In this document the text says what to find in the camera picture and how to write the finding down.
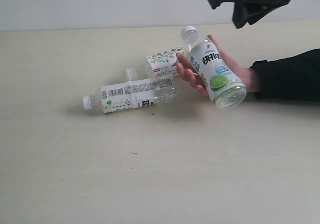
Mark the clear bottle green lime label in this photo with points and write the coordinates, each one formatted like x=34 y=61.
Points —
x=225 y=89

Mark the clear bottle white barcode label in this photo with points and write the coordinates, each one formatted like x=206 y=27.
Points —
x=131 y=95

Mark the black sleeved human forearm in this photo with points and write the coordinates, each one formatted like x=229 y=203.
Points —
x=295 y=78

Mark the clear bottle floral orange label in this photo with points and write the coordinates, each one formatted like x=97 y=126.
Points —
x=156 y=65

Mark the bare open human hand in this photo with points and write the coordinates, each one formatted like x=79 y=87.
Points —
x=188 y=73

